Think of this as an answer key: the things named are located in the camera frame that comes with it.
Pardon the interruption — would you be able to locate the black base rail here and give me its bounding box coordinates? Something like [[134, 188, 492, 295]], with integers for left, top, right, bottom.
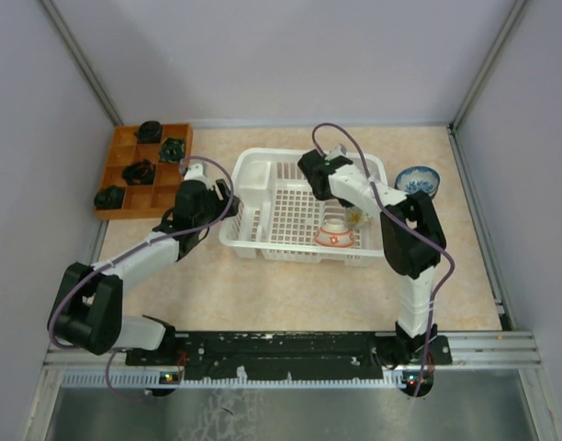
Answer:
[[124, 329, 452, 382]]

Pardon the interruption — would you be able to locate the black rolled item top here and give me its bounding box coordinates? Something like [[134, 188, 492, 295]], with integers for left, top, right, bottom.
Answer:
[[134, 120, 163, 144]]

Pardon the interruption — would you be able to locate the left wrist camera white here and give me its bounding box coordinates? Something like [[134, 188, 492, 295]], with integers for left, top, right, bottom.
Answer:
[[178, 161, 213, 188]]

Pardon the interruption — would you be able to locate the white cable duct strip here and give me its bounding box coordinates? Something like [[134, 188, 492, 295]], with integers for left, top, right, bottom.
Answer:
[[62, 367, 429, 391]]

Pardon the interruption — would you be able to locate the white plastic dish rack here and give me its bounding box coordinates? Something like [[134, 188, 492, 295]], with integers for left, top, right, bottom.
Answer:
[[219, 148, 384, 266]]

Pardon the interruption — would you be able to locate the green orange floral bowl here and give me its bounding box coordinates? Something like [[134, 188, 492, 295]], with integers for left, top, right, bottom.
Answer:
[[345, 206, 372, 229]]

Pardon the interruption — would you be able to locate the blue white patterned bowl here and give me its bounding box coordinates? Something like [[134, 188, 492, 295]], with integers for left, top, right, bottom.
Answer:
[[395, 165, 441, 199]]

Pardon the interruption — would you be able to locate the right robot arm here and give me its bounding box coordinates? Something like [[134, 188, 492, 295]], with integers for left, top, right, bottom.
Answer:
[[298, 148, 446, 367]]

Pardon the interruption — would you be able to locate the wooden compartment tray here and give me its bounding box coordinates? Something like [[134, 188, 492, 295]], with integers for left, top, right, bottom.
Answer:
[[94, 121, 194, 221]]

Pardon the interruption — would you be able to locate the green black rolled item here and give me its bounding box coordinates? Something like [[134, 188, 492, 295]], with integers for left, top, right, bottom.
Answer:
[[159, 137, 186, 164]]

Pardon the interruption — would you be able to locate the black orange rolled item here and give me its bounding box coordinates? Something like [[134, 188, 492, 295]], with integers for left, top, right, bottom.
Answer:
[[121, 159, 156, 186]]

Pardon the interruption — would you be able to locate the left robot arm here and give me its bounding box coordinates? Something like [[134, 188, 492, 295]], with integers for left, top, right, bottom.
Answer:
[[47, 179, 241, 365]]

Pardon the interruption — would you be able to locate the dark green rolled item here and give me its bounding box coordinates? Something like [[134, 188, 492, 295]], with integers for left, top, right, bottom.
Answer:
[[94, 186, 125, 210]]

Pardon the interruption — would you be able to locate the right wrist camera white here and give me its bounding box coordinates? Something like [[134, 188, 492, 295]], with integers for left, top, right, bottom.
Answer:
[[326, 143, 347, 161]]

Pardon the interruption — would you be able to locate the red white patterned bowl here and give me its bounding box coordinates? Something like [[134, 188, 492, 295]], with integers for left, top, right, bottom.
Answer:
[[313, 218, 355, 248]]

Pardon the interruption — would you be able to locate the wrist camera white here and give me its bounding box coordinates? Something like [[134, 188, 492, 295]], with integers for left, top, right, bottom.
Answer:
[[178, 161, 213, 188], [326, 143, 347, 161]]

